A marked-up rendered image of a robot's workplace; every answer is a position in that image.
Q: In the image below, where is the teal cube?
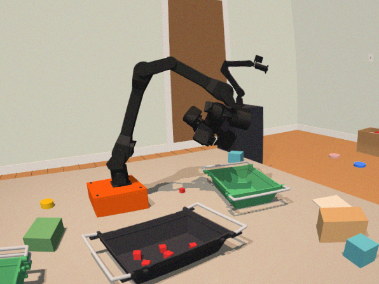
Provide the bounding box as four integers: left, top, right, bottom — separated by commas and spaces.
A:
228, 151, 244, 163
343, 233, 379, 268

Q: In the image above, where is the yellow short cylinder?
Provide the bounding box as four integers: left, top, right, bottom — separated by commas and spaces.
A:
40, 198, 54, 209

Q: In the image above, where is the green block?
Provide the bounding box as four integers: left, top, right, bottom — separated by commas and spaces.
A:
23, 217, 65, 252

